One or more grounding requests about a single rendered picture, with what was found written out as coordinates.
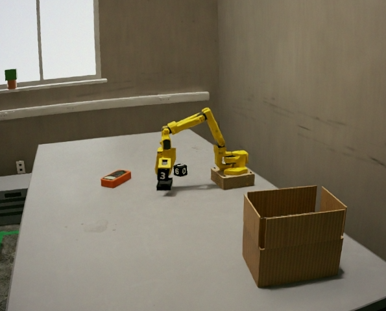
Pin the orange digital multimeter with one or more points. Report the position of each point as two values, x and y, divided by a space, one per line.
116 178

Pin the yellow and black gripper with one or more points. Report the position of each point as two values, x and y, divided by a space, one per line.
165 159

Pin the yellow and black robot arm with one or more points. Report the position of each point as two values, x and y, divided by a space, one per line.
234 161

